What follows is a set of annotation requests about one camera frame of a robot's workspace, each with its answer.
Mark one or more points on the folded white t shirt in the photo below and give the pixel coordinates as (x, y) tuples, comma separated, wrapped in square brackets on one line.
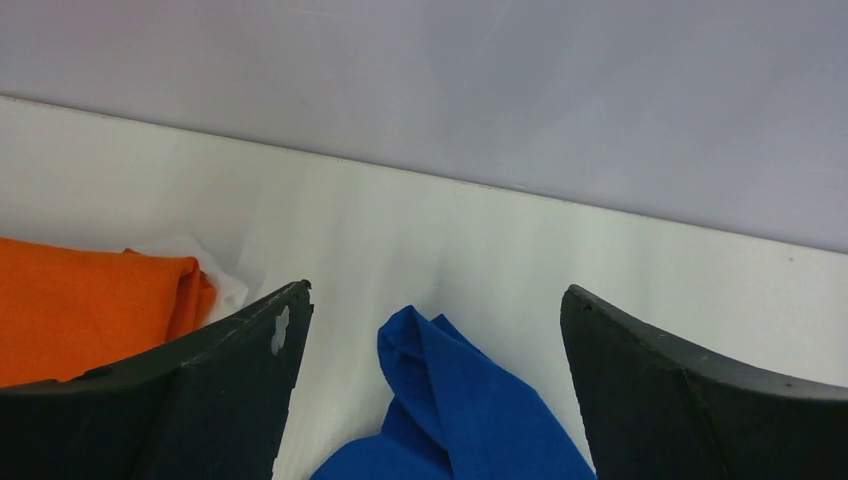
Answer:
[(231, 292)]

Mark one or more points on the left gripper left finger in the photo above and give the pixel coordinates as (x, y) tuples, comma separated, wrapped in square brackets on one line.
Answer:
[(212, 404)]

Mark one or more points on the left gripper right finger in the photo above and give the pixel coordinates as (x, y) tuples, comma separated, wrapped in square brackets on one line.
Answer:
[(657, 406)]

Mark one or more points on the blue t shirt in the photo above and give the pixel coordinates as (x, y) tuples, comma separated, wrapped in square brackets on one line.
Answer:
[(455, 414)]

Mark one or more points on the folded orange t shirt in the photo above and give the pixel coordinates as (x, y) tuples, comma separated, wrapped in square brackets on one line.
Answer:
[(65, 311)]

